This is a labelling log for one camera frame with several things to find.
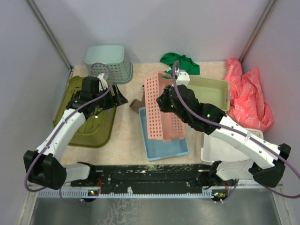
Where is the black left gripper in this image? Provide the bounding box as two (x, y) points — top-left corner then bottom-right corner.
(93, 83), (128, 110)

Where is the pink plastic basket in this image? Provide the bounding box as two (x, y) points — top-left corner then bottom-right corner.
(144, 72), (185, 142)

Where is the light blue laundry basket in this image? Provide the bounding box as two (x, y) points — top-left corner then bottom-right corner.
(84, 45), (133, 84)

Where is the olive green laundry basket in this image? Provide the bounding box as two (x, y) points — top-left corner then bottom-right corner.
(52, 76), (117, 148)

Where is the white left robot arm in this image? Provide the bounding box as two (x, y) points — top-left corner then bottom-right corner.
(23, 74), (128, 192)

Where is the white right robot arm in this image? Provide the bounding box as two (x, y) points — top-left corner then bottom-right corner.
(156, 85), (291, 188)

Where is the brown striped sock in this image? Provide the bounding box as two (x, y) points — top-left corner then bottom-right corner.
(129, 84), (145, 113)

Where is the green shirt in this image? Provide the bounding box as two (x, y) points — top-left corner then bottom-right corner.
(160, 52), (200, 75)

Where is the light green plastic basket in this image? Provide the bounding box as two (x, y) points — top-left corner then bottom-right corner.
(187, 75), (230, 112)

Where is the light blue shallow basket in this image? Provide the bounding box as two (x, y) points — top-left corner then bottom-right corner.
(139, 107), (189, 161)

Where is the white plastic basket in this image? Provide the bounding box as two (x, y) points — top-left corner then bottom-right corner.
(201, 133), (249, 165)

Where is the pink plastic bag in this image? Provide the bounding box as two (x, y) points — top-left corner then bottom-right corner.
(225, 58), (274, 132)

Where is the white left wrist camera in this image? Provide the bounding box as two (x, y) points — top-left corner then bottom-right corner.
(97, 73), (109, 91)

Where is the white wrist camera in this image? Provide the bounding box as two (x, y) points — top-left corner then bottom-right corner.
(175, 68), (190, 86)
(97, 73), (109, 91)

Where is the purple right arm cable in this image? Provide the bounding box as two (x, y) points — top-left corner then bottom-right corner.
(172, 60), (300, 203)

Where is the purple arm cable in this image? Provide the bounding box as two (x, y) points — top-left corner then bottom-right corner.
(24, 62), (115, 206)
(172, 60), (300, 203)

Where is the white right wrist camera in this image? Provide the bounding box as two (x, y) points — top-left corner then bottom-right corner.
(175, 68), (190, 86)

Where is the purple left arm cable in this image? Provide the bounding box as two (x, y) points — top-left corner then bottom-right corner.
(24, 62), (115, 206)

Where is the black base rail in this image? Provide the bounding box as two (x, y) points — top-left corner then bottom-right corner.
(71, 164), (236, 194)

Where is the white slotted cable duct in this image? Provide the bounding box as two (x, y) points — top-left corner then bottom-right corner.
(37, 187), (225, 200)

